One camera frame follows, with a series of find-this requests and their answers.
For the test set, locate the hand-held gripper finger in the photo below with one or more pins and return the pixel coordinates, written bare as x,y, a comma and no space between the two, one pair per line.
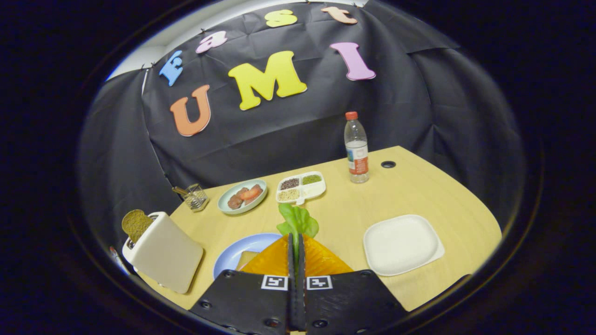
291,279
301,279

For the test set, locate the green lettuce leaf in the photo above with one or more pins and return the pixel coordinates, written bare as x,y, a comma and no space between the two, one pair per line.
298,221

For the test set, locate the brown toast slice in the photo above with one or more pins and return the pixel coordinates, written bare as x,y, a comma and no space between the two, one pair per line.
136,224

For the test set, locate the bread slice on blue plate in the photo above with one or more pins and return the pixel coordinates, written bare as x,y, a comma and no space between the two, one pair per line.
246,260

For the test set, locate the blue round plate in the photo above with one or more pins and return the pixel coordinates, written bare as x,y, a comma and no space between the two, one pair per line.
233,253

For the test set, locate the white divided seed tray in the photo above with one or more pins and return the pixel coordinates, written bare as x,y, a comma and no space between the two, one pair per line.
314,190

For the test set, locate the red tomato slice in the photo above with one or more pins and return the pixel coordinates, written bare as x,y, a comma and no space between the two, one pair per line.
251,192

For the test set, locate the brown meat slices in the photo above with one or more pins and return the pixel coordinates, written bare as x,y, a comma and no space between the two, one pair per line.
235,200

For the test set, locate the white square plate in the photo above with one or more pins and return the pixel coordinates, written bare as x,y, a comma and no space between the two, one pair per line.
402,244

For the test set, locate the pale green round plate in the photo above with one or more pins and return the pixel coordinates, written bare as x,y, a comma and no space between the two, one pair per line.
228,193

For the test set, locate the white toaster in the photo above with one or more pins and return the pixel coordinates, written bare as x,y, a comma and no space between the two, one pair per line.
167,256

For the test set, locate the clear water bottle red cap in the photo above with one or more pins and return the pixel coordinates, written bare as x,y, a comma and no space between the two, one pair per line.
357,153

